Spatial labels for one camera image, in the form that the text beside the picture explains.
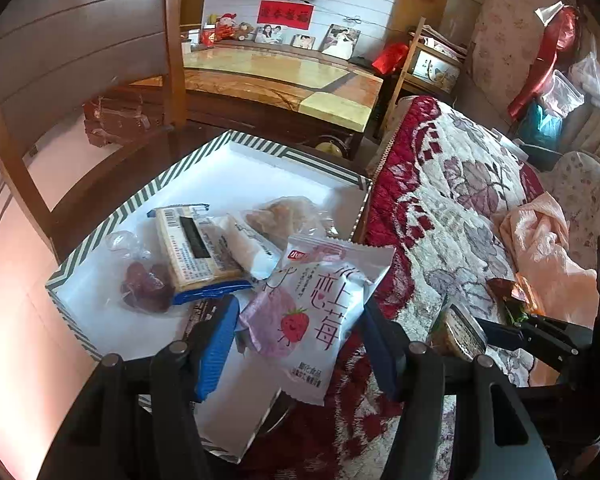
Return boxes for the red plush doll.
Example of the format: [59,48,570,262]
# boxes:
[214,12,238,41]

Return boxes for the large wedding photo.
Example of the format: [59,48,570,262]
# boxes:
[322,24,362,58]

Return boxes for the gold table clock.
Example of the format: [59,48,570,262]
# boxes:
[316,135,351,160]

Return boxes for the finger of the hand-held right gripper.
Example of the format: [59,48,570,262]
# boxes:
[475,317,598,356]
[527,347,600,387]

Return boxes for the orange snack packet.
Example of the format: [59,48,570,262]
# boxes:
[510,274,548,317]

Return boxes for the red wall sign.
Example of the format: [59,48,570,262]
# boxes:
[257,0,314,29]

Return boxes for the clear bag of red dates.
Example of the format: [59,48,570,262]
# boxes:
[105,230,176,316]

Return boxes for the floral cushion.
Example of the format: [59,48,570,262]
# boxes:
[545,150,600,271]

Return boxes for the small cracker packet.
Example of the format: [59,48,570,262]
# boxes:
[430,302,488,361]

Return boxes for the brown snack packet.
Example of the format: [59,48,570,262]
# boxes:
[486,277,518,311]

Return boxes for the green striped white cardboard box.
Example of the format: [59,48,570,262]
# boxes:
[45,130,373,465]

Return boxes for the red plastic bag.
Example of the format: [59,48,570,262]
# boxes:
[507,2,581,121]

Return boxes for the wooden shelf with painted drawer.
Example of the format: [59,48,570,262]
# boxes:
[380,17,468,126]

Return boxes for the peach cloth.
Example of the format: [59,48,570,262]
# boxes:
[492,192,600,386]

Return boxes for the clear plastic bag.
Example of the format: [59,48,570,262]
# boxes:
[540,70,586,121]

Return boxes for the marble-top cabinet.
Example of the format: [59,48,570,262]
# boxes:
[130,40,385,161]

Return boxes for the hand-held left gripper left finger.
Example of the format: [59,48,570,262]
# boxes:
[37,295,242,480]

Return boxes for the white strawberry snack packet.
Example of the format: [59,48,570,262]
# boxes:
[236,234,397,407]

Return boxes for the black snack box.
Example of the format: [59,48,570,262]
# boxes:
[187,299,231,341]

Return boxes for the teal plastic bag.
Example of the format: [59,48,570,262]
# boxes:
[520,102,566,151]

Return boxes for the clear bag of brown snacks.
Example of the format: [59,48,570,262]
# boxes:
[242,195,341,251]

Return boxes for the black bag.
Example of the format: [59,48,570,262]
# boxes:
[517,142,563,171]

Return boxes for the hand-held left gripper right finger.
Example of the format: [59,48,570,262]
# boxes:
[360,297,556,480]

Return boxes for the framed couple photo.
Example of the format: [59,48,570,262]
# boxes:
[255,24,286,45]

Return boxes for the blue-edged cracker packet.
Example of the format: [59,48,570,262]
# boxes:
[152,203,256,307]

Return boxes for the red gift bag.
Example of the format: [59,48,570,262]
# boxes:
[371,42,410,75]

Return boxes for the wooden chair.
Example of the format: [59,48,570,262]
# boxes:
[0,0,376,461]

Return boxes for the folded pale quilts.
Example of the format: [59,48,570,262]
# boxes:
[562,107,600,158]

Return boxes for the red and white floral blanket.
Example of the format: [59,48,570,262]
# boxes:
[240,95,546,480]

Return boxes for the white plastic bag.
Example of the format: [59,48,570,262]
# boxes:
[567,52,600,111]

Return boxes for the reddish wrapped carton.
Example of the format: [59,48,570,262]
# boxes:
[82,92,151,146]

